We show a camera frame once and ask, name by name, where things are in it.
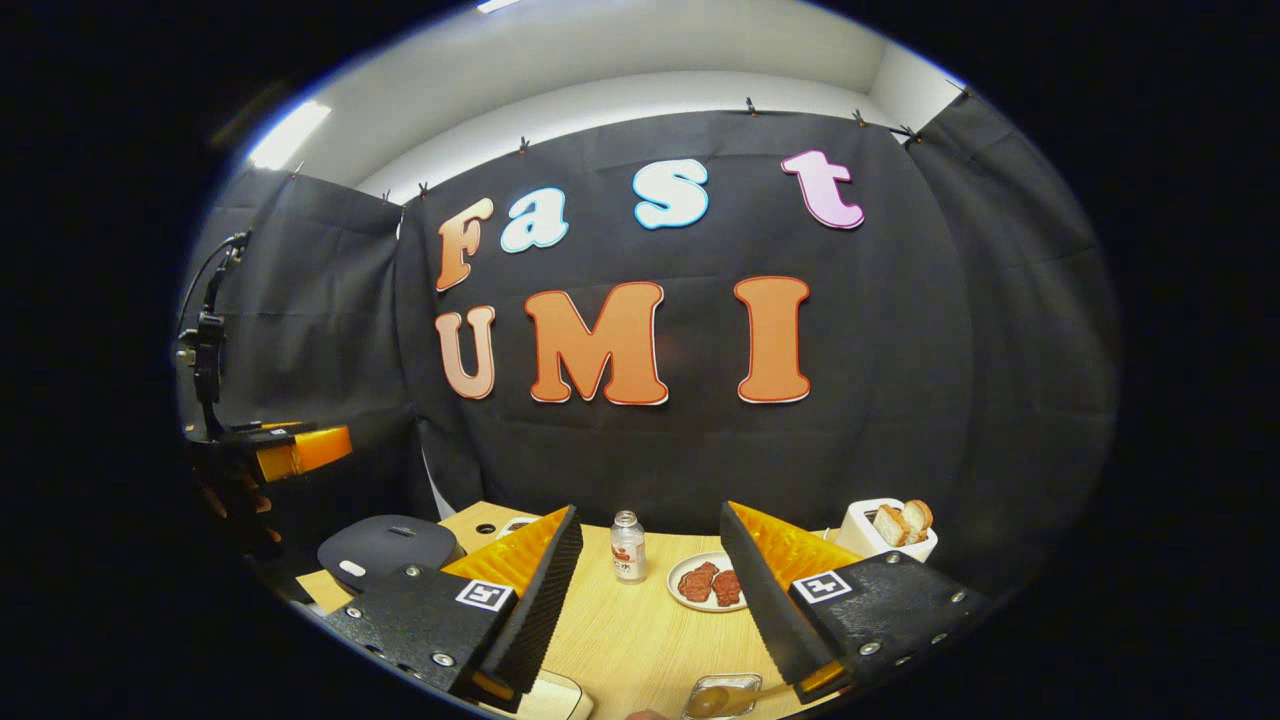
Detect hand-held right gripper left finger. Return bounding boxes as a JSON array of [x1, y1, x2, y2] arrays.
[[320, 504, 585, 713]]

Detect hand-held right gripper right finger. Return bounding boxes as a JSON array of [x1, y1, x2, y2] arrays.
[[720, 500, 991, 704]]

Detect wooden spoon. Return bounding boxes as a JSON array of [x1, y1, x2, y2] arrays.
[[686, 676, 801, 719]]

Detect dark grey rice cooker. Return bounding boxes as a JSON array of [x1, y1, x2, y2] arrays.
[[317, 514, 466, 598]]

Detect round white plate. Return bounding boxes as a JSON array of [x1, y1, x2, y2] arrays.
[[667, 551, 749, 613]]

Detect small clear drink bottle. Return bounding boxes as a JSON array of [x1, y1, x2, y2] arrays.
[[611, 510, 647, 584]]

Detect white toaster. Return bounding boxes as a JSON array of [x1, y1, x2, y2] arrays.
[[830, 497, 939, 563]]

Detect black backdrop cloth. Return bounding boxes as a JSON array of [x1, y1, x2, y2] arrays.
[[178, 92, 1119, 601]]

